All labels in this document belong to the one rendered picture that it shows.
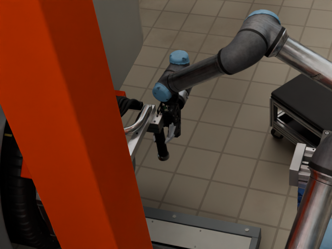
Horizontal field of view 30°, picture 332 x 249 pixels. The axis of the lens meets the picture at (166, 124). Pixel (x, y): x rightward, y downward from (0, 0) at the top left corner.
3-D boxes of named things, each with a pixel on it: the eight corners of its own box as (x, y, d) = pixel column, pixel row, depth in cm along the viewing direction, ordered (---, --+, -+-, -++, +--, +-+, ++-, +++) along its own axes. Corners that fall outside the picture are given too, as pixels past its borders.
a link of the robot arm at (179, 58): (180, 67, 231) (183, 90, 238) (191, 50, 238) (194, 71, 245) (161, 63, 234) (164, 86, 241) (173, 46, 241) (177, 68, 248)
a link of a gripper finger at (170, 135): (162, 134, 224) (166, 116, 231) (164, 145, 229) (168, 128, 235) (171, 134, 224) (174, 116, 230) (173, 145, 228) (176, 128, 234)
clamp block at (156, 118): (141, 121, 228) (139, 110, 225) (164, 124, 226) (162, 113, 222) (136, 130, 225) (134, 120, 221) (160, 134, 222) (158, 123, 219)
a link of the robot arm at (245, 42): (262, 72, 199) (162, 109, 234) (272, 52, 206) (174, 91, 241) (241, 45, 195) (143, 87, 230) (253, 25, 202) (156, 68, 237)
